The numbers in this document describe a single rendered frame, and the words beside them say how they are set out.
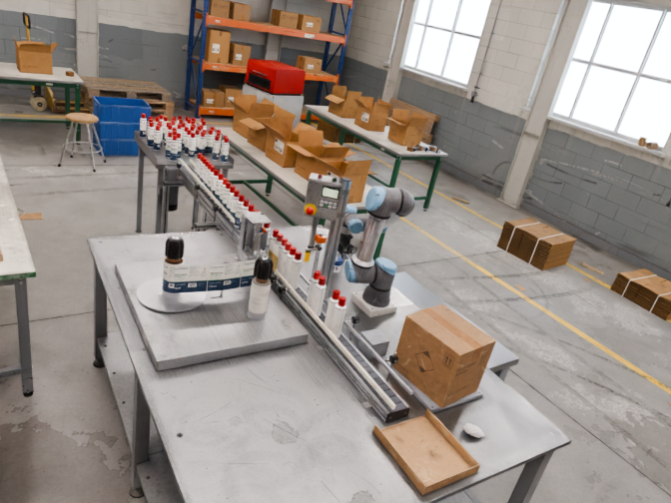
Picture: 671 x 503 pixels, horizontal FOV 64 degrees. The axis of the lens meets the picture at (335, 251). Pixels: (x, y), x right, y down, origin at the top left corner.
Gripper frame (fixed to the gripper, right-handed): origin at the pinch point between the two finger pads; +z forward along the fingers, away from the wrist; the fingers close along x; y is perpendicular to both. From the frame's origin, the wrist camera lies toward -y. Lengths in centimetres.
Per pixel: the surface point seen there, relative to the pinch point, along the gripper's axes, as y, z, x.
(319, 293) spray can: 43, -11, -41
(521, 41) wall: -313, -129, 503
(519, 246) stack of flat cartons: -103, 77, 342
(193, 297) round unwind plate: 13, 1, -90
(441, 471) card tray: 136, 7, -44
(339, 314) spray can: 61, -11, -42
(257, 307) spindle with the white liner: 37, -5, -69
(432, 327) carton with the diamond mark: 95, -22, -20
